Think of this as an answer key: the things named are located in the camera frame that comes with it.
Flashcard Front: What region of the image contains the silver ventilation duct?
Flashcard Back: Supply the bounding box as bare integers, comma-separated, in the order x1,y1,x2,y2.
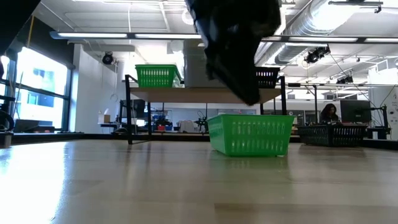
273,0,346,65

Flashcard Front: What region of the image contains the black wall-mounted camera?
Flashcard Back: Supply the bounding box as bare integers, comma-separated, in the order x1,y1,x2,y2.
101,51,114,66

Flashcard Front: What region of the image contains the white ring lamp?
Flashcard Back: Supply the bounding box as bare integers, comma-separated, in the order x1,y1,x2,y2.
181,8,195,26

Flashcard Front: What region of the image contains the black ceiling camera rig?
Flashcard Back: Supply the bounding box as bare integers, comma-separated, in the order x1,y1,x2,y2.
303,45,331,65

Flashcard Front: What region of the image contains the black low box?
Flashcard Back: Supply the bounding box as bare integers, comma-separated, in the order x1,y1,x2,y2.
14,119,56,134

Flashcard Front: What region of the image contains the black aluminium rig frame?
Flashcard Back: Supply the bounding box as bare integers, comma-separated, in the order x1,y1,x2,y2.
0,132,398,151

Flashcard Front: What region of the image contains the long ceiling light bar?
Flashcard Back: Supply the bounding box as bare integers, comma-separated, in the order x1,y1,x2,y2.
49,30,398,44

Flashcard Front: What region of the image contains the green slotted plastic basket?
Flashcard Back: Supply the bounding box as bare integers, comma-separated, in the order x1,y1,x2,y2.
134,63,182,70
206,113,297,157
136,67,182,88

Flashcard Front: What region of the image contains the long yellow cable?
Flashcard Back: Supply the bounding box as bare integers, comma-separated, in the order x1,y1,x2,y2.
26,14,35,48

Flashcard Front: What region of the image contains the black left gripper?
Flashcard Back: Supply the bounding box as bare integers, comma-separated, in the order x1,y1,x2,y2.
185,0,282,106

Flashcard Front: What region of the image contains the dark background monitor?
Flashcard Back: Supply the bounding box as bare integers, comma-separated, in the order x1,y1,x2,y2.
120,98,146,119

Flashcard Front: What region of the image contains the black ceiling track fixture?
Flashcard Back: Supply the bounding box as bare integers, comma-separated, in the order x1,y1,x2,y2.
328,0,384,14

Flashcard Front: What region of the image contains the black computer monitor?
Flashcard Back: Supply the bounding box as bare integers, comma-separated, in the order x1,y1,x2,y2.
340,99,373,124

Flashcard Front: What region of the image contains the wooden shelf with black frame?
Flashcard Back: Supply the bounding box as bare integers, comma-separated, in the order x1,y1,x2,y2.
124,73,287,146

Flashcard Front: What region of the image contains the person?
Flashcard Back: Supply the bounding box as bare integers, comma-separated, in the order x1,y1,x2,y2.
319,103,340,125

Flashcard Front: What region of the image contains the black equipment stand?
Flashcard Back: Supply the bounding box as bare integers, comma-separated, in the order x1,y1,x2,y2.
366,105,393,141

